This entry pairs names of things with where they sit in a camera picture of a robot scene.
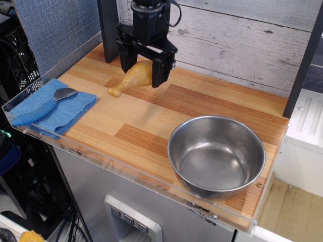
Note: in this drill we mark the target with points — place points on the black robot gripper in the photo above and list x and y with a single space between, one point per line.
147 36

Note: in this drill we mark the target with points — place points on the yellow toy chicken drumstick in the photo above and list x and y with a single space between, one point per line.
140 74

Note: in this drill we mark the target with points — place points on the blue fabric partition panel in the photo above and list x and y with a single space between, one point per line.
59 32

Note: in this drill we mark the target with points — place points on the blue folded cloth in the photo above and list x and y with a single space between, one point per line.
62 117

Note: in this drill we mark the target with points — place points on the stainless steel bowl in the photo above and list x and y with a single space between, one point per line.
216 156

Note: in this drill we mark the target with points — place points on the black plastic crate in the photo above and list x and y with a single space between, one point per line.
18 65

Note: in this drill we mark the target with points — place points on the silver dispenser panel with buttons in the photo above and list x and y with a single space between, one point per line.
129 224

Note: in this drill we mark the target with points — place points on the white ridged plastic box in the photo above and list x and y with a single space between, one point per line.
306 120

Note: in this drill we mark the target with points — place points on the clear acrylic table guard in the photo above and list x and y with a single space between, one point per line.
119 148

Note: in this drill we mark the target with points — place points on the yellow object at bottom left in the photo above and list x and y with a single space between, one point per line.
31 236

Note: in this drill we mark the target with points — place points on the dark grey rear post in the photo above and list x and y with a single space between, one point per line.
109 19

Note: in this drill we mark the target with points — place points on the blue handled metal spoon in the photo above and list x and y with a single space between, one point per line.
46 108

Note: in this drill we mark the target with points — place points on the dark grey vertical post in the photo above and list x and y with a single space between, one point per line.
305 65

